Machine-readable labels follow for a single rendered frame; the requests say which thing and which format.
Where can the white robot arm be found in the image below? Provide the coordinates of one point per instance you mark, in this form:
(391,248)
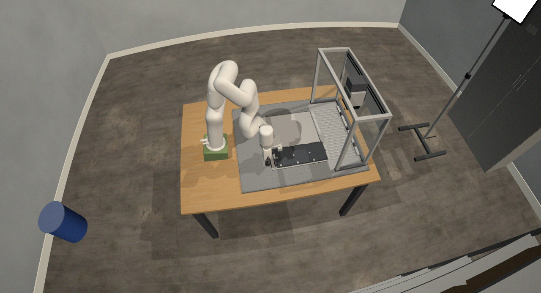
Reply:
(221,86)

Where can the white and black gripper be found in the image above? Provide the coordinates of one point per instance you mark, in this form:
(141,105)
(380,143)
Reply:
(267,155)

